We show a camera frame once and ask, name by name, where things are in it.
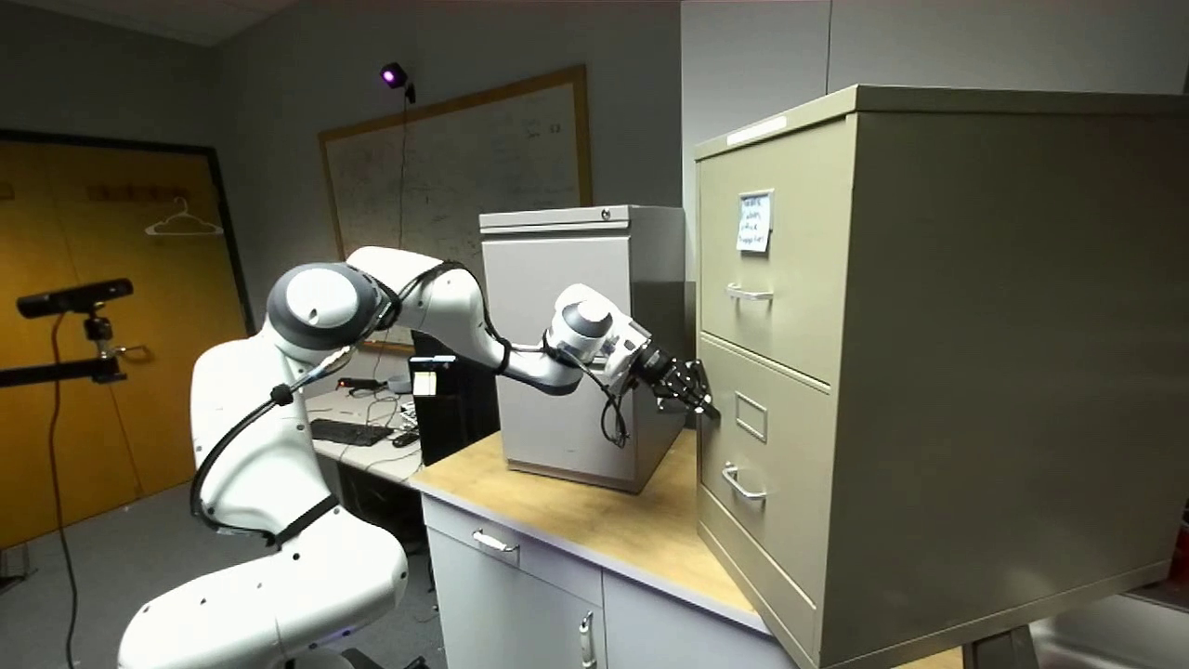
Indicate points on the ceiling camera with purple light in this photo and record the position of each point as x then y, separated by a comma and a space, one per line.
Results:
394, 78

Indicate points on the large beige filing cabinet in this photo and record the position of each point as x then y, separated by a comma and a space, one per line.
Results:
989, 372

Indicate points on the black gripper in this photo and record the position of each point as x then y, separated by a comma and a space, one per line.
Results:
659, 377

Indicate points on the beige filing cabinet drawer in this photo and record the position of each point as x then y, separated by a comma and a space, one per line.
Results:
794, 282
774, 497

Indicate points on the black camera on stand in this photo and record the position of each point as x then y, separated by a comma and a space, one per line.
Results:
76, 297

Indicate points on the white desk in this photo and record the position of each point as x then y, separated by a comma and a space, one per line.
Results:
373, 462

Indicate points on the white clothes hanger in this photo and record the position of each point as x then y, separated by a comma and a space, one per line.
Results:
184, 223

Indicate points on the wood-framed whiteboard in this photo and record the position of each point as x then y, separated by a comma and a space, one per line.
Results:
471, 173

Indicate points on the small grey filing cabinet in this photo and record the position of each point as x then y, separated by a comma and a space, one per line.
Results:
559, 372

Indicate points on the black keyboard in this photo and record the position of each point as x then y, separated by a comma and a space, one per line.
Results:
350, 434

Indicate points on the beige filing cabinet top drawer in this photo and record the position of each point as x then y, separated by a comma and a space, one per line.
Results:
794, 282

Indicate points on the beige filing cabinet bottom drawer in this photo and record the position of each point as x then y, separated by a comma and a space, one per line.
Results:
774, 497

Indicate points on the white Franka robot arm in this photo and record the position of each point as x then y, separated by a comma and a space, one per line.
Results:
299, 497

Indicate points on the black computer tower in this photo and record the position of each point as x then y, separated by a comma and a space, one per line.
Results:
454, 410

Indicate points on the yellow wooden door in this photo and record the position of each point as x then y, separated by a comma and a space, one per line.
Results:
113, 336

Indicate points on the wood-topped grey base cabinet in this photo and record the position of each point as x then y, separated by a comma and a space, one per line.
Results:
559, 520

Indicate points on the white paper label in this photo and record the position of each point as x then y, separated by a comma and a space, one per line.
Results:
753, 223

